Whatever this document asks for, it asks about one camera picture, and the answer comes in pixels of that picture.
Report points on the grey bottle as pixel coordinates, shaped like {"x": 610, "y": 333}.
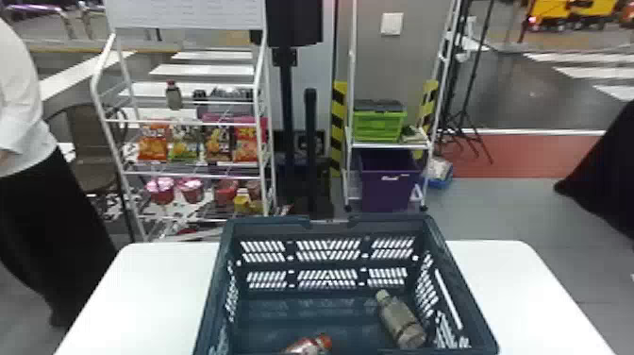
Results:
{"x": 400, "y": 322}

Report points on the white shelf trolley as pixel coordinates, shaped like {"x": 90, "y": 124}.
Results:
{"x": 386, "y": 143}

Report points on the green crate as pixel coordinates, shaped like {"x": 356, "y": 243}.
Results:
{"x": 379, "y": 124}

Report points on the green snack packet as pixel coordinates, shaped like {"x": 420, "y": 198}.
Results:
{"x": 184, "y": 145}

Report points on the blue basket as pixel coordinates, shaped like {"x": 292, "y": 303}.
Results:
{"x": 317, "y": 302}

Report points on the purple crate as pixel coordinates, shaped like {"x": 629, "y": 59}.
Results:
{"x": 389, "y": 186}

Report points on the red snack packet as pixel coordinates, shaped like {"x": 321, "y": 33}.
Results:
{"x": 246, "y": 143}

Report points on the black tripod stand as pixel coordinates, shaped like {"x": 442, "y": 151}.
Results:
{"x": 468, "y": 89}

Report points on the yellow snack packet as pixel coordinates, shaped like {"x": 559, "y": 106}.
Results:
{"x": 218, "y": 143}

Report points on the dark bottle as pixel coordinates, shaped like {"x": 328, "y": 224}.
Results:
{"x": 173, "y": 95}

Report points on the yellow bottle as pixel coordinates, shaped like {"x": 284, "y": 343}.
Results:
{"x": 241, "y": 201}

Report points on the red noodle cup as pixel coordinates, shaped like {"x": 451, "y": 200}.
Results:
{"x": 191, "y": 189}
{"x": 225, "y": 192}
{"x": 160, "y": 190}

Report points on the person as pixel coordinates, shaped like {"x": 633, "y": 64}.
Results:
{"x": 607, "y": 173}
{"x": 34, "y": 198}

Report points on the orange snack packet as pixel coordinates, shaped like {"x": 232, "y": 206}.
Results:
{"x": 153, "y": 142}

